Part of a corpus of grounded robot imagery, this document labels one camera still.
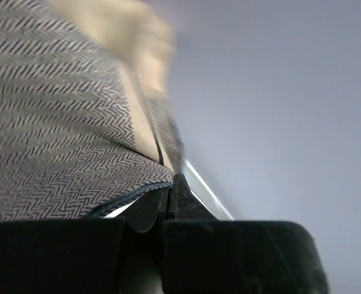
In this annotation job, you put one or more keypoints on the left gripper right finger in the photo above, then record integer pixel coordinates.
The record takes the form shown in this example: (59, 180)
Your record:
(184, 205)

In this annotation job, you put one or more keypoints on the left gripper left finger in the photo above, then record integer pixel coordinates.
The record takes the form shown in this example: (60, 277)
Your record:
(139, 217)

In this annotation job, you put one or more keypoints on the blue beige checked cloth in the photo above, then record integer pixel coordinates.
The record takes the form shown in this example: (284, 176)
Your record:
(86, 125)

